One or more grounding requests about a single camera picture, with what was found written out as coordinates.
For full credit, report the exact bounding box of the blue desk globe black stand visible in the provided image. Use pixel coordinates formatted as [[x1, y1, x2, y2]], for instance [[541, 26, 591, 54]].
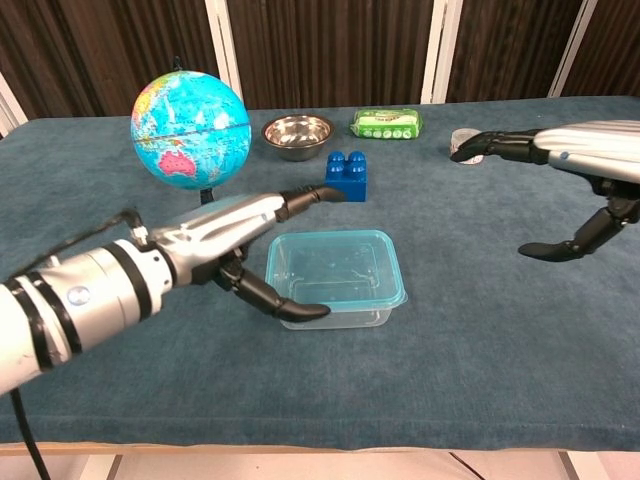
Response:
[[130, 56, 253, 207]]

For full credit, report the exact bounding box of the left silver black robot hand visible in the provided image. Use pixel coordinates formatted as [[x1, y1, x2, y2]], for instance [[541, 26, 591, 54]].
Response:
[[149, 183, 347, 322]]

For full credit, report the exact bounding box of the white frame post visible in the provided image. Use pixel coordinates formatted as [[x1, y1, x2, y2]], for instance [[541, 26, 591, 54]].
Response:
[[546, 0, 599, 99], [0, 71, 29, 140], [420, 0, 464, 105], [204, 0, 245, 112]]

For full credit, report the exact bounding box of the clear blue plastic container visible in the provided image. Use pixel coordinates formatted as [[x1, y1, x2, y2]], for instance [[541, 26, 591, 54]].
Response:
[[265, 229, 409, 320]]

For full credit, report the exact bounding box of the blue table cloth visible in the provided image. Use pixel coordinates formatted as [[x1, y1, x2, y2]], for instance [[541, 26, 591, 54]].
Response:
[[0, 95, 640, 447]]

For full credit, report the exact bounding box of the blue toy building block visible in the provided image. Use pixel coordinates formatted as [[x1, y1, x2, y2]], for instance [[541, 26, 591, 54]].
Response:
[[323, 149, 369, 203]]

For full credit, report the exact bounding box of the small clear round jar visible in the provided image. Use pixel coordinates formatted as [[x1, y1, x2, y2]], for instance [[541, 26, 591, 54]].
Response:
[[451, 127, 484, 166]]

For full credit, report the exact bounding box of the green wet wipes pack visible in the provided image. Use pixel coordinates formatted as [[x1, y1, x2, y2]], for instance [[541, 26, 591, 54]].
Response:
[[348, 107, 425, 141]]

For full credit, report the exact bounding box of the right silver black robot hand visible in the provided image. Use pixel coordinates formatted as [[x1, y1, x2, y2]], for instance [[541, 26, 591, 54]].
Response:
[[449, 121, 640, 262]]

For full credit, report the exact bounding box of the stainless steel bowl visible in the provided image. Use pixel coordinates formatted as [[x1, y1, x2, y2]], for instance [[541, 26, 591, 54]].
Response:
[[261, 114, 336, 163]]

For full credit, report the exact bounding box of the clear plastic storage container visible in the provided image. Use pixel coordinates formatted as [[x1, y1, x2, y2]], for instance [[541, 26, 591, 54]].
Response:
[[278, 298, 397, 331]]

